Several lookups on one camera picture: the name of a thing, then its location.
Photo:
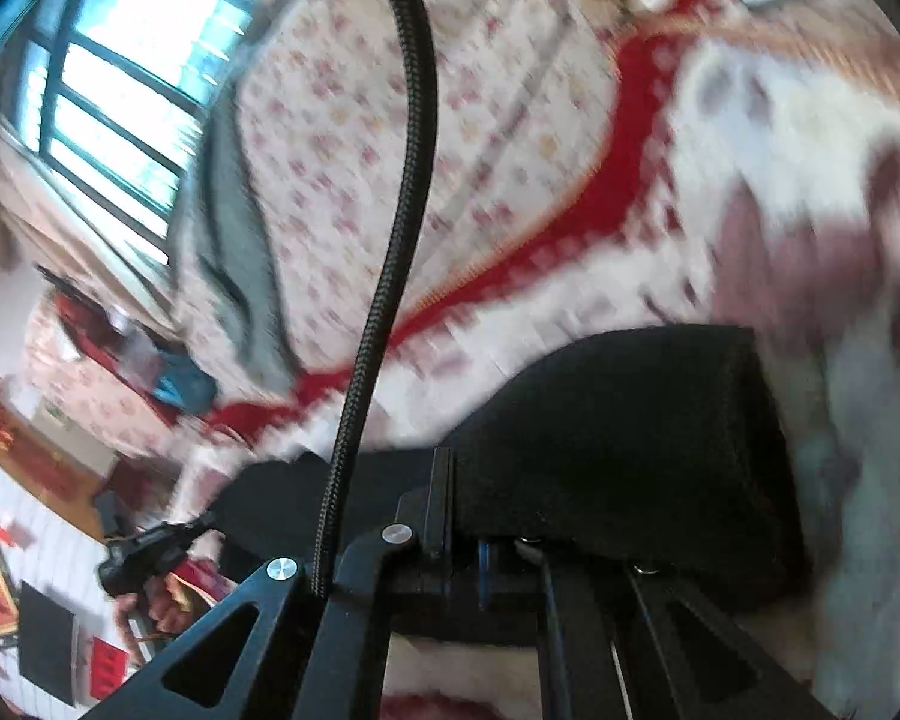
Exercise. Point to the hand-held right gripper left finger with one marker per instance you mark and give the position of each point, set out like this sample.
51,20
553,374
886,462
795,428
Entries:
420,562

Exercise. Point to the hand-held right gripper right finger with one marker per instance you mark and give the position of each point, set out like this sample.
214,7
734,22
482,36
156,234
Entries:
600,637

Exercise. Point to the black pants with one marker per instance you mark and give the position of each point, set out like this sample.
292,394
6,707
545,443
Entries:
607,427

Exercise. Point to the black monitor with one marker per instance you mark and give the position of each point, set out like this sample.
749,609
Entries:
45,645

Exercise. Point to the blue bag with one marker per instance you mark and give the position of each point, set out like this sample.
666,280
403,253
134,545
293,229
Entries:
184,386

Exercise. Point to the folded floral bedding pile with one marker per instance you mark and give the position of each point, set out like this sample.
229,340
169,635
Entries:
67,360

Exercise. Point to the teal fleece cardigan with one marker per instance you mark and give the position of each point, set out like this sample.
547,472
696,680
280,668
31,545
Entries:
232,240

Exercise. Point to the floral quilt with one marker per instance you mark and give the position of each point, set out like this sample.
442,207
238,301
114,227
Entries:
510,127

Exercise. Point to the window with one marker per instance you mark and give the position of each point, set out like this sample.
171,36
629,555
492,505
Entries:
105,75

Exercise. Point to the red and white floral blanket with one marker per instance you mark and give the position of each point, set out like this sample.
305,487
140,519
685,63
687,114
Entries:
795,165

